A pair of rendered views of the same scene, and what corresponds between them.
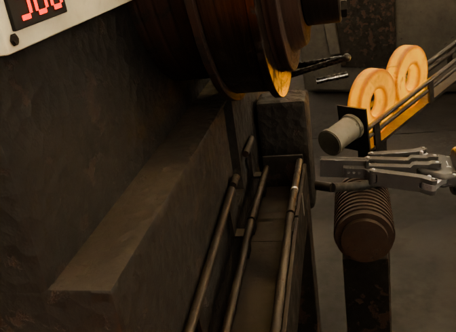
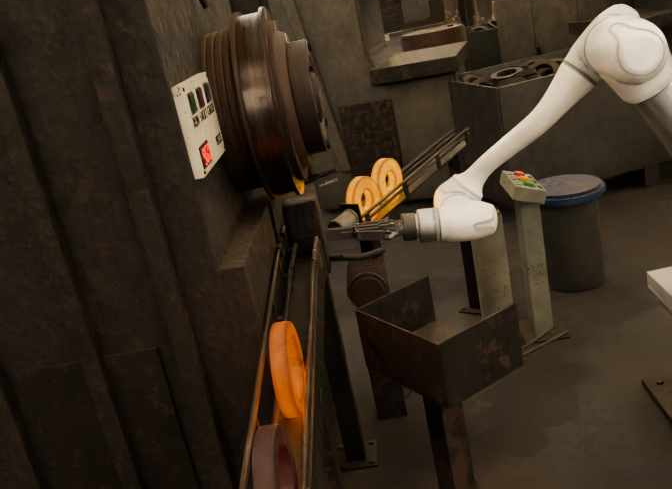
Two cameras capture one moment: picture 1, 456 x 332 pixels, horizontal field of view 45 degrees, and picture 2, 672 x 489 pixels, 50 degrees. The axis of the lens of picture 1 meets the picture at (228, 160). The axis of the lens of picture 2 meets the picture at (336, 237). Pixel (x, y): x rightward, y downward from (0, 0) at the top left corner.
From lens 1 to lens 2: 1.06 m
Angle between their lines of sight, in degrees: 10
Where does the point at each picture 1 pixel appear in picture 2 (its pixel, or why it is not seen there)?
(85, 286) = (232, 266)
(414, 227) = not seen: hidden behind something
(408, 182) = (377, 235)
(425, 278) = not seen: hidden behind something
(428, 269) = not seen: hidden behind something
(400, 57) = (379, 167)
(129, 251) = (244, 256)
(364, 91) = (355, 192)
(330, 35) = (338, 153)
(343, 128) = (344, 218)
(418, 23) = (418, 135)
